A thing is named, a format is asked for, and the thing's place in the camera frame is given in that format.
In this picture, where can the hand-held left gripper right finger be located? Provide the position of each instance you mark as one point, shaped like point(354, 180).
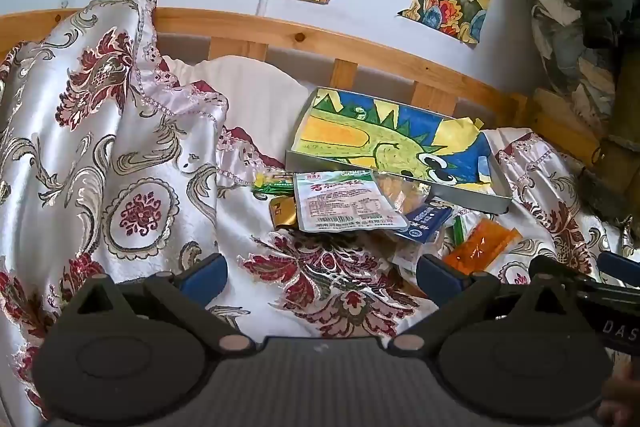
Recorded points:
point(440, 279)

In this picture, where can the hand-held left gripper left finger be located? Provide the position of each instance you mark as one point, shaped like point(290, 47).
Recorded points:
point(205, 279)

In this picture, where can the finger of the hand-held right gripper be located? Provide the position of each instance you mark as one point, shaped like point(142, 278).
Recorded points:
point(620, 266)
point(550, 268)

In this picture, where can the clear brown snack packet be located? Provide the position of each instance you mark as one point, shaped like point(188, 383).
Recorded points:
point(410, 254)

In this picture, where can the orange snack packet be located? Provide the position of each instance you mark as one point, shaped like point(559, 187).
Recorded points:
point(480, 247)

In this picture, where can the green sausage stick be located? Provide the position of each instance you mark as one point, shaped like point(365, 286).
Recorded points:
point(457, 229)

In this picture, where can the blue snack packet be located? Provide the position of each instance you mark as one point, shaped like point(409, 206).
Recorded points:
point(422, 222)

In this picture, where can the grey metal tray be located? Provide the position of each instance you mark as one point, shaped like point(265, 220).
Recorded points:
point(465, 194)

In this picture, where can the clear cracker packet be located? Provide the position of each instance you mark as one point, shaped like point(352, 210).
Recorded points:
point(400, 192)

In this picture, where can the yellow biscuit packet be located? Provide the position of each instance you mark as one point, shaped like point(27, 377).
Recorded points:
point(272, 186)

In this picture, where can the white green snack packet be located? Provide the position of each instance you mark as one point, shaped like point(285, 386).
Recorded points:
point(350, 202)

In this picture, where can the person's right hand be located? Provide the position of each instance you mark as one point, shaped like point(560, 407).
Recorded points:
point(622, 394)

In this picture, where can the gold snack packet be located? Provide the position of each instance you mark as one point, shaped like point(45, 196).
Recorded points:
point(284, 212)

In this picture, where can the printed satin blanket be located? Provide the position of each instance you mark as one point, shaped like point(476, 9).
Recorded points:
point(150, 157)

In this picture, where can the dinosaur crayon drawing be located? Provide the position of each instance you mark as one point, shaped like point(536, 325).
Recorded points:
point(380, 137)

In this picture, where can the wooden bed headboard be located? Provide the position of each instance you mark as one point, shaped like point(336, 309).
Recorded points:
point(225, 27)

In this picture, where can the pile of clothes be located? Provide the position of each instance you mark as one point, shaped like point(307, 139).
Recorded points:
point(585, 7)

